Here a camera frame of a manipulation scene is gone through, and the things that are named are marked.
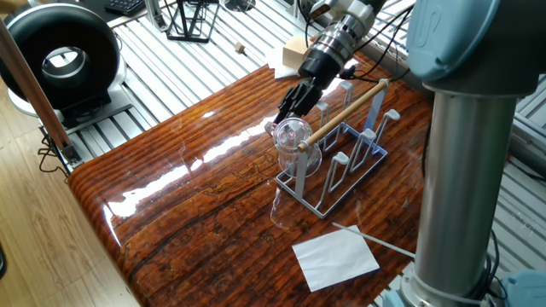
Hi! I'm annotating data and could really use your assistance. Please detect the black cable with grey sleeve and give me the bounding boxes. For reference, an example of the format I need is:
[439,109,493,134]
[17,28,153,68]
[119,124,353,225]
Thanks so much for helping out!
[421,123,432,178]

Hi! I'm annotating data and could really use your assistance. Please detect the black wire stand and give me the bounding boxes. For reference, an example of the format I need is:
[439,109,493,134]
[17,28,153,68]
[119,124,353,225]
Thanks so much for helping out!
[163,0,221,44]

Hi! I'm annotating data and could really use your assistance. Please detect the clear glass cup with handle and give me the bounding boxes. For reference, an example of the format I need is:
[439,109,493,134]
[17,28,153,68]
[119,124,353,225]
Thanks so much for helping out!
[264,117,323,179]

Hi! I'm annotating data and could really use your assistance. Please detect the black ring-shaped device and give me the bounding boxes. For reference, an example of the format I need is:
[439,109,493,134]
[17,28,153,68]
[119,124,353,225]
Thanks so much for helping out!
[0,3,134,130]

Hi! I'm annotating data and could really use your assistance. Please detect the aluminium frame post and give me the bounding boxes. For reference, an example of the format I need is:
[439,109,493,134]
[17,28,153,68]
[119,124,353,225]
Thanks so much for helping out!
[143,0,171,33]

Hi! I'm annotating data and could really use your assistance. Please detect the thin black floor cable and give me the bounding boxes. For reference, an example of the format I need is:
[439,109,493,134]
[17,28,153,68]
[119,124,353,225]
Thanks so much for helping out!
[37,127,72,182]

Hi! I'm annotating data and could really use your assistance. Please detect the white paper sheet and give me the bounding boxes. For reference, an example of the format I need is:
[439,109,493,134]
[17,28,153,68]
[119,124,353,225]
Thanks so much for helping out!
[291,224,381,293]

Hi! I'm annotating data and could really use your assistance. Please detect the aluminium table frame rail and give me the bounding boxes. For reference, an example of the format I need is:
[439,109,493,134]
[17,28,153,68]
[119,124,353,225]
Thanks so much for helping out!
[366,25,413,80]

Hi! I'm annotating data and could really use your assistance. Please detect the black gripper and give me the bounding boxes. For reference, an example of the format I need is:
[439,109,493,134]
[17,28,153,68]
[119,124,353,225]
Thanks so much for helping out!
[272,49,342,126]

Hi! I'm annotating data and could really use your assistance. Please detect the large wooden cube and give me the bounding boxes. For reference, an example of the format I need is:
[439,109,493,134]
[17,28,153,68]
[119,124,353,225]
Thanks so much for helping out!
[282,35,309,71]

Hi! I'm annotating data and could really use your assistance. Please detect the brown frame post with bracket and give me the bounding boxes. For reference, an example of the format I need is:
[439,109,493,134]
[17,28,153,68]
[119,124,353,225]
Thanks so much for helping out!
[0,19,84,169]

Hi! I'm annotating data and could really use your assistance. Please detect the black keyboard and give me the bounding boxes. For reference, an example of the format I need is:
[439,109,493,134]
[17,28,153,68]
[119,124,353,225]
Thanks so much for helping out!
[103,0,148,18]

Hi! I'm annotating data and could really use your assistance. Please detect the black cable with angled plug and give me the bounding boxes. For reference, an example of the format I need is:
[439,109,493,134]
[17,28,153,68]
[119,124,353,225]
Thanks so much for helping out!
[298,0,415,84]

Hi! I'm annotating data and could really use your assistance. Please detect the white cable tie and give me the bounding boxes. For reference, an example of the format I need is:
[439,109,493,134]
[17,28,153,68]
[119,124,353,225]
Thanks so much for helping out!
[331,221,417,260]

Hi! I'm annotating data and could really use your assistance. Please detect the white mug drying rack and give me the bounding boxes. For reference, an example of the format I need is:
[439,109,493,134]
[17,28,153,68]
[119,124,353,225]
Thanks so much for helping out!
[275,78,402,220]

